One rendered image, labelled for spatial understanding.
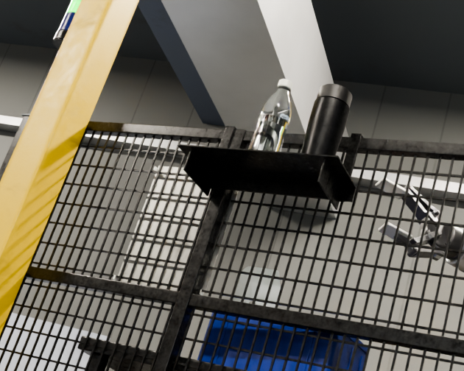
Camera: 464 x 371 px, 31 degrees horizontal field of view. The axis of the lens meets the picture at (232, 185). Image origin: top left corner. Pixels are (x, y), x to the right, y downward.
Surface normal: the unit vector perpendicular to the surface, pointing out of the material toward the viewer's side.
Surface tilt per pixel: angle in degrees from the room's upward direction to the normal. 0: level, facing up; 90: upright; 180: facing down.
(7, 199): 90
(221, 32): 180
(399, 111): 90
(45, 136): 90
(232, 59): 180
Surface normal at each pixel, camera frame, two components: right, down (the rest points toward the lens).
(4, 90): -0.25, -0.45
